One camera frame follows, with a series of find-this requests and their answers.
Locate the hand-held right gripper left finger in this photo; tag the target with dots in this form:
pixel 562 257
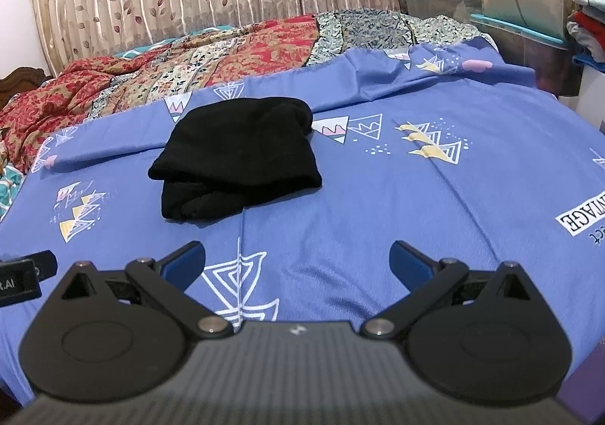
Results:
pixel 182 266

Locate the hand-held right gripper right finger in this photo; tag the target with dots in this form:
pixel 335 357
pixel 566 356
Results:
pixel 411 266

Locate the black pants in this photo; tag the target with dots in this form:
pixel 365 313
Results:
pixel 236 155

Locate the blue printed bedsheet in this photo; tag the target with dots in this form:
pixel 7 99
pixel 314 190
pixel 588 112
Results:
pixel 378 198

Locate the teal patterned cloth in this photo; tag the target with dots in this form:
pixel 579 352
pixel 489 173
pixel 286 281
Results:
pixel 9 193

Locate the carved wooden headboard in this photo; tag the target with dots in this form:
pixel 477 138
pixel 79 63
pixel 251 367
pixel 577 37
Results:
pixel 23 80

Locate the purple cloth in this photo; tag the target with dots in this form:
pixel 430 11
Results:
pixel 583 387

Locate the red patterned blanket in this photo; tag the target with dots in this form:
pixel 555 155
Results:
pixel 264 47

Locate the grey floral blanket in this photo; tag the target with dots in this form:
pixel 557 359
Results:
pixel 359 28

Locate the white cabinet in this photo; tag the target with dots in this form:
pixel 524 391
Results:
pixel 591 89

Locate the clear plastic storage bin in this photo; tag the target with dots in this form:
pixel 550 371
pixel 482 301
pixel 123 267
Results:
pixel 439 9

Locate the pile of folded clothes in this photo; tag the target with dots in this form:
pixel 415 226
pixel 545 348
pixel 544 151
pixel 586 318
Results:
pixel 588 23

